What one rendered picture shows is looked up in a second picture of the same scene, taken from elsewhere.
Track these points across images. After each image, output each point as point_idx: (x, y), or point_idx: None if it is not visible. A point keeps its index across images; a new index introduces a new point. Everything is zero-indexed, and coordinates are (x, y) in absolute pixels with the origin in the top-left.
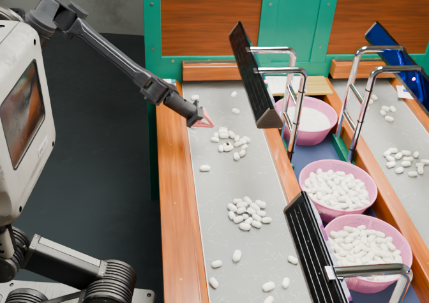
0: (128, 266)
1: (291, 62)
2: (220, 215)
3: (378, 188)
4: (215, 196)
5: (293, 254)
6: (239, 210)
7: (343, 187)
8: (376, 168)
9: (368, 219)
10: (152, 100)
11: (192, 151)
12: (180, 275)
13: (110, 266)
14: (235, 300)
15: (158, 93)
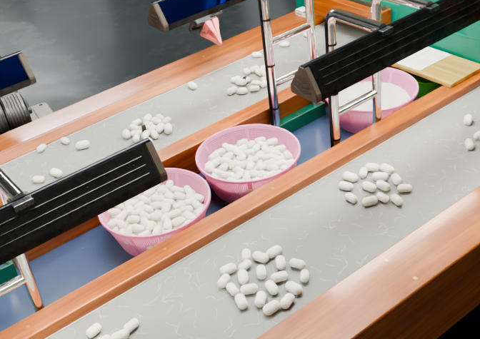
0: (22, 105)
1: None
2: (133, 120)
3: (275, 179)
4: (159, 107)
5: None
6: (144, 121)
7: (259, 163)
8: (316, 165)
9: (206, 190)
10: None
11: (215, 72)
12: (32, 128)
13: (13, 96)
14: (31, 166)
15: None
